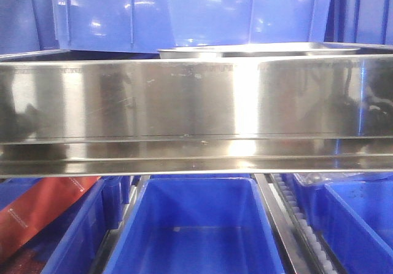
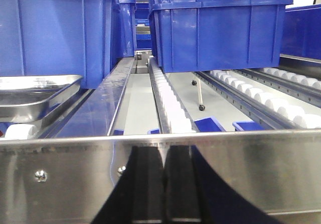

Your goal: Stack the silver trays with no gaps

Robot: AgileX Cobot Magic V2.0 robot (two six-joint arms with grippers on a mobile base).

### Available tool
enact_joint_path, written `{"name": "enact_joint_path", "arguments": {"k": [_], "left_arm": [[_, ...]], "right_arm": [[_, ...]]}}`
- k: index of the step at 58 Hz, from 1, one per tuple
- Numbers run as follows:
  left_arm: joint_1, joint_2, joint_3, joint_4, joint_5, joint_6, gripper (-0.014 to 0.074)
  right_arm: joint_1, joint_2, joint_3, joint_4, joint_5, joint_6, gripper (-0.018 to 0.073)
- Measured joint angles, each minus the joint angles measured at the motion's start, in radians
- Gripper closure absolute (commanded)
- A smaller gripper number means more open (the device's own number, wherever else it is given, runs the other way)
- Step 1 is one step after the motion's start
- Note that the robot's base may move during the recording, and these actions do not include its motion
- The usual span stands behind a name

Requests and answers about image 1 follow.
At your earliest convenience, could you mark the red cardboard package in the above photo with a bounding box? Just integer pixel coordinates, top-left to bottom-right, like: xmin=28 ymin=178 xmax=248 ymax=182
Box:
xmin=1 ymin=176 xmax=99 ymax=262

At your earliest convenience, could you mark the blue bin upper left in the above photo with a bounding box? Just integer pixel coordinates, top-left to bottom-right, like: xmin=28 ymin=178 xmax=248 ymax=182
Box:
xmin=1 ymin=0 xmax=59 ymax=55

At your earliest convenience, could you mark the steel divider rail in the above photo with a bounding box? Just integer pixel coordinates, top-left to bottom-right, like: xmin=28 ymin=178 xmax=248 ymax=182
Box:
xmin=254 ymin=173 xmax=311 ymax=273

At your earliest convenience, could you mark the silver metal tray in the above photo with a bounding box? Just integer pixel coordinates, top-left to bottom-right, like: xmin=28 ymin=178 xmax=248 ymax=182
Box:
xmin=159 ymin=42 xmax=360 ymax=59

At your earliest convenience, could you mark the blue bin lower left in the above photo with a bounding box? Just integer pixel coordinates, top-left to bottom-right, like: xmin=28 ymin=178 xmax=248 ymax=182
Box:
xmin=1 ymin=176 xmax=132 ymax=273

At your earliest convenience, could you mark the white roller track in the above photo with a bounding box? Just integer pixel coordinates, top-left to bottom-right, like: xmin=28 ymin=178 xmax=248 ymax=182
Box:
xmin=271 ymin=173 xmax=337 ymax=273

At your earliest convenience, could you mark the blue bin lower right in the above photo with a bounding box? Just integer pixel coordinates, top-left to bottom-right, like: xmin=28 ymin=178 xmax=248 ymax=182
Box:
xmin=282 ymin=173 xmax=392 ymax=273

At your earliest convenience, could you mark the stainless steel shelf rail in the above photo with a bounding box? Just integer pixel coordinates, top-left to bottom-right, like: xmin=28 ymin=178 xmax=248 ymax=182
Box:
xmin=1 ymin=51 xmax=392 ymax=178

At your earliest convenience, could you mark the blue bin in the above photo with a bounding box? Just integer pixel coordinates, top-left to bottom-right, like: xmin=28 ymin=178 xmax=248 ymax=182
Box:
xmin=325 ymin=0 xmax=392 ymax=45
xmin=1 ymin=176 xmax=132 ymax=273
xmin=1 ymin=0 xmax=59 ymax=55
xmin=52 ymin=0 xmax=330 ymax=53
xmin=104 ymin=178 xmax=284 ymax=273
xmin=282 ymin=173 xmax=392 ymax=273

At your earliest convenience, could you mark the blue bin upper centre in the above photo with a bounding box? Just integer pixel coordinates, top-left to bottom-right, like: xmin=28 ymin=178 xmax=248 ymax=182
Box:
xmin=52 ymin=0 xmax=330 ymax=53

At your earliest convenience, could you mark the blue bin upper right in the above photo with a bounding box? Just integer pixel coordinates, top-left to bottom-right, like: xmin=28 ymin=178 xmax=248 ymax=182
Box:
xmin=325 ymin=0 xmax=392 ymax=45

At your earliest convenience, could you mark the clear plastic wrapper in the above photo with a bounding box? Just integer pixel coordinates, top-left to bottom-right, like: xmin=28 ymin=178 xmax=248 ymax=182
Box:
xmin=296 ymin=171 xmax=393 ymax=189

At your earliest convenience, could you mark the blue bin lower centre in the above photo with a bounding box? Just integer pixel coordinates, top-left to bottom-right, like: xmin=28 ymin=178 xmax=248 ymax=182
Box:
xmin=104 ymin=178 xmax=284 ymax=273

